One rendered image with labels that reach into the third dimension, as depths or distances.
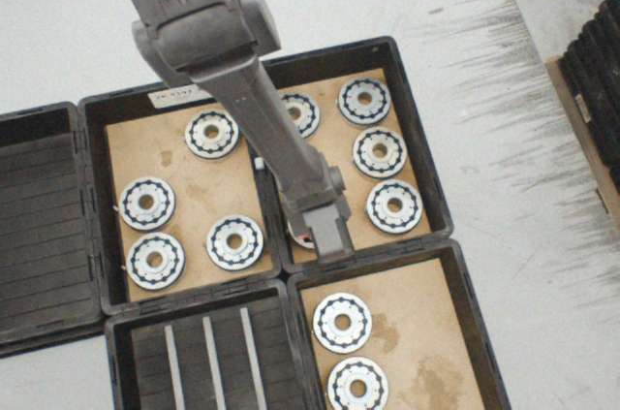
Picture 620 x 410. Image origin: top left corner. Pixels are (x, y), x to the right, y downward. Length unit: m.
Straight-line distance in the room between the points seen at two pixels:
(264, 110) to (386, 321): 0.60
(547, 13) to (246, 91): 1.99
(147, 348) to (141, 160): 0.35
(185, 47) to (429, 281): 0.74
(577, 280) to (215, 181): 0.75
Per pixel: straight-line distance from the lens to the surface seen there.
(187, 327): 1.12
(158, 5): 0.50
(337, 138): 1.19
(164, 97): 1.18
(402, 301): 1.12
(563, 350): 1.33
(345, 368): 1.07
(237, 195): 1.15
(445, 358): 1.12
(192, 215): 1.16
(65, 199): 1.24
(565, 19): 2.48
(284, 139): 0.66
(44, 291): 1.21
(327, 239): 0.87
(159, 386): 1.13
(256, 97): 0.59
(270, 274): 1.01
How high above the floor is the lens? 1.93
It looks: 72 degrees down
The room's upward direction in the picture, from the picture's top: straight up
